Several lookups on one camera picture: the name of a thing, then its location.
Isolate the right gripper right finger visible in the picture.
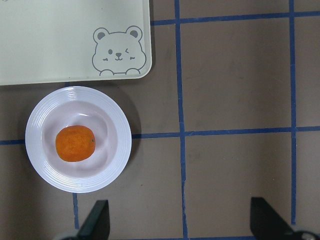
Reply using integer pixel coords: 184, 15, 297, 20
250, 197, 295, 240

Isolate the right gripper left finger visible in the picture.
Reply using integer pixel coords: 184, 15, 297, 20
77, 200, 110, 240

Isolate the orange fruit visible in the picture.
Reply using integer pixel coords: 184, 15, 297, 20
55, 125, 96, 162

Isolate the cream bear tray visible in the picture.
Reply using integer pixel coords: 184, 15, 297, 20
0, 0, 152, 86

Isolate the white round plate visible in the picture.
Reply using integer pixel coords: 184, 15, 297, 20
25, 86, 132, 193

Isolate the brown paper table mat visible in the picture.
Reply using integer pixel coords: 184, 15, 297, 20
0, 0, 320, 240

